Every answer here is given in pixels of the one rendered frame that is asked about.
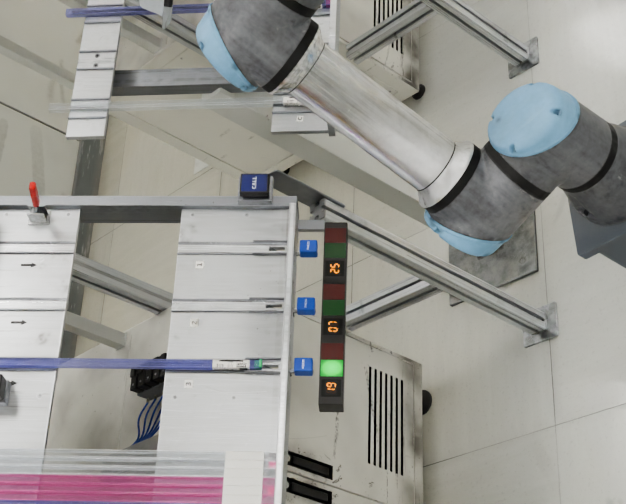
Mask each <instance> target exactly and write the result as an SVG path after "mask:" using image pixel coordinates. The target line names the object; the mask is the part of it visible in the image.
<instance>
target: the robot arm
mask: <svg viewBox="0 0 626 504"><path fill-rule="evenodd" d="M323 2H324V0H215V1H214V2H213V3H210V5H209V6H208V10H207V12H206V13H205V15H204V16H203V18H202V19H201V21H200V22H199V23H198V25H197V28H196V39H197V42H198V45H199V47H200V49H201V51H202V52H203V54H204V55H205V57H206V58H207V60H208V61H209V62H210V63H211V64H212V66H213V67H214V68H215V69H216V70H217V71H218V72H219V73H220V74H221V75H222V76H223V77H224V78H225V79H226V80H227V81H229V82H230V83H231V84H233V85H234V86H235V87H237V88H240V89H241V90H242V91H245V92H252V91H253V90H256V89H257V88H258V86H260V87H261V88H263V89H264V90H265V91H267V92H268V93H270V94H273V93H279V92H286V93H288V94H289V95H291V96H292V97H293V98H295V99H296V100H297V101H299V102H300V103H301V104H303V105H304V106H305V107H307V108H308V109H309V110H311V111H312V112H313V113H315V114H316V115H317V116H319V117H320V118H321V119H323V120H324V121H325V122H327V123H328V124H329V125H331V126H332V127H333V128H335V129H336V130H338V131H339V132H340V133H342V134H343V135H344V136H346V137H347V138H348V139H350V140H351V141H352V142H354V143H355V144H356V145H358V146H359V147H360V148H362V149H363V150H364V151H366V152H367V153H368V154H370V155H371V156H372V157H374V158H375V159H376V160H378V161H379V162H380V163H382V164H383V165H385V166H386V167H387V168H389V169H390V170H391V171H393V172H394V173H395V174H397V175H398V176H399V177H401V178H402V179H403V180H405V181H406V182H407V183H409V184H410V185H411V186H413V187H414V188H415V189H417V191H418V197H419V204H420V205H421V206H422V207H423V208H424V209H425V213H424V218H425V221H426V223H427V224H428V226H429V227H430V228H431V229H432V230H433V232H435V233H437V234H439V237H440V238H441V239H443V240H444V241H445V242H447V243H448V244H450V245H451V246H453V247H455V248H456V249H458V250H460V251H462V252H464V253H467V254H470V255H473V256H488V255H491V254H492V253H494V252H495V251H496V250H497V249H498V248H499V247H500V246H501V245H502V244H503V243H504V242H507V241H508V240H509V239H510V238H511V237H512V234H513V233H514V232H515V231H516V230H517V229H518V228H519V227H520V226H521V225H522V224H523V222H524V221H525V220H526V219H527V218H528V217H529V216H530V215H531V214H532V213H533V212H534V211H535V210H536V209H537V208H538V207H539V206H540V204H541V203H542V202H543V201H544V200H545V199H546V198H547V197H548V196H549V195H550V194H551V193H552V192H553V191H554V190H555V188H556V187H559V188H560V189H562V190H563V192H564V193H565V195H566V196H567V198H568V199H569V201H570V202H571V204H572V205H573V207H574V208H575V210H576V211H577V212H578V213H579V214H580V215H581V216H583V217H584V218H586V219H588V220H589V221H591V222H593V223H595V224H598V225H602V226H611V225H616V224H620V223H622V222H625V221H626V126H619V125H617V124H613V123H609V122H607V121H606V120H604V119H603V118H601V117H600V116H599V115H597V114H596V113H594V112H593V111H591V110H590V109H589V108H587V107H586V106H584V105H583V104H581V103H580V102H579V101H577V99H576V98H575V97H574V96H572V95H571V94H570V93H568V92H566V91H563V90H560V89H559V88H557V87H555V86H553V85H551V84H548V83H543V82H537V83H529V84H526V85H523V86H521V87H519V88H517V89H515V90H513V91H512V92H510V93H509V94H508V95H507V96H505V97H504V98H503V99H502V100H501V101H500V103H499V104H498V105H497V106H496V108H495V109H494V111H493V113H492V115H491V117H492V118H493V120H492V121H490V122H489V124H488V138H489V141H488V142H487V143H486V144H485V145H484V146H483V147H482V149H480V148H478V147H477V146H476V145H474V144H473V143H472V142H470V141H461V142H453V141H452V140H450V139H449V138H448V137H447V136H445V135H444V134H443V133H441V132H440V131H439V130H437V129H436V128H435V127H433V126H432V125H431V124H430V123H428V122H427V121H426V120H424V119H423V118H422V117H420V116H419V115H418V114H417V113H415V112H414V111H413V110H411V109H410V108H409V107H407V106H406V105H405V104H403V103H402V102H401V101H400V100H398V99H397V98H396V97H394V96H393V95H392V94H390V93H389V92H388V91H387V90H385V89H384V88H383V87H381V86H380V85H379V84H377V83H376V82H375V81H373V80H372V79H371V78H370V77H368V76H367V75H366V74H364V73H363V72H362V71H360V70H359V69H358V68H357V67H355V66H354V65H353V64H351V63H350V62H349V61H347V60H346V59H345V58H344V57H342V56H341V55H340V54H338V53H337V52H336V51H334V50H333V49H332V48H330V47H329V46H328V45H327V44H325V43H324V42H323V39H322V34H321V27H320V25H319V24H318V23H316V22H315V21H314V20H312V19H311V17H312V16H313V15H314V13H315V12H316V11H317V10H318V8H319V7H320V6H321V4H322V3H323ZM139 4H140V6H141V7H142V8H144V9H146V10H149V11H151V12H154V13H156V14H159V15H161V16H162V17H163V19H162V29H166V27H167V26H168V25H169V23H170V22H171V18H172V8H173V0H139Z"/></svg>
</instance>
